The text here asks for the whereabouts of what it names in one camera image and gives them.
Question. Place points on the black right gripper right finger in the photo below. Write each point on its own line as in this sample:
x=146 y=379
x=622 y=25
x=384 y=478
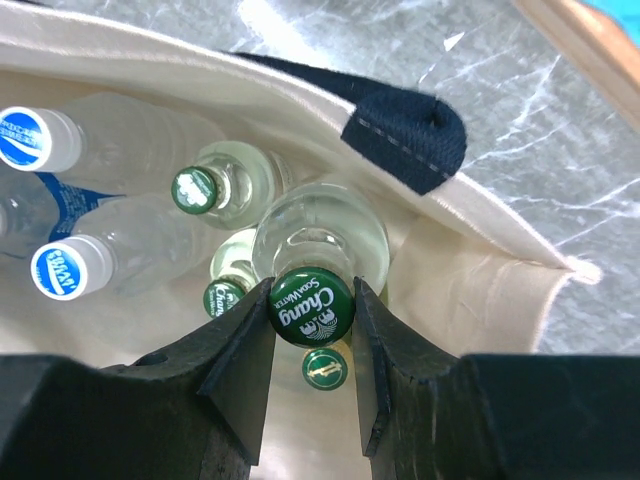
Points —
x=425 y=414

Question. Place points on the wooden clothes rack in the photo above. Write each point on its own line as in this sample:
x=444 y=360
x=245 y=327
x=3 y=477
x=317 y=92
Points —
x=596 y=45

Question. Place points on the green Perrier lemon bottle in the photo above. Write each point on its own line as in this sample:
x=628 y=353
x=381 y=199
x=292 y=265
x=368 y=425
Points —
x=327 y=368

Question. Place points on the blue-cap water bottle labelled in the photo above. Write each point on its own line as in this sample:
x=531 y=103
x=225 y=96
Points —
x=36 y=208

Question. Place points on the chang soda bottle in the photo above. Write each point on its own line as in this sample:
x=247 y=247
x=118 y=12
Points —
x=231 y=273
x=232 y=184
x=313 y=242

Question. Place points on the Chang soda bottle front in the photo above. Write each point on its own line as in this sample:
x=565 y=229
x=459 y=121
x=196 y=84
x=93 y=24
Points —
x=231 y=273

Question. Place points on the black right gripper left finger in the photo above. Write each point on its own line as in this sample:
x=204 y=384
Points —
x=194 y=409

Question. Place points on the cream canvas tote bag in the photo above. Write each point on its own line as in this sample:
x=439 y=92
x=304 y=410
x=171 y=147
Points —
x=468 y=274

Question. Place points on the turquoise t-shirt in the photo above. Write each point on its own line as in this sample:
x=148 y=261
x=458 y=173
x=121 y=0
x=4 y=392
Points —
x=625 y=12

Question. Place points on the blue-cap water bottle rear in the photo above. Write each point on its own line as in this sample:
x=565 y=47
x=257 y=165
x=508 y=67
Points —
x=105 y=142

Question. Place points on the blue-cap water bottle front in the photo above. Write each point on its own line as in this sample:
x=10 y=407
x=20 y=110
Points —
x=127 y=245

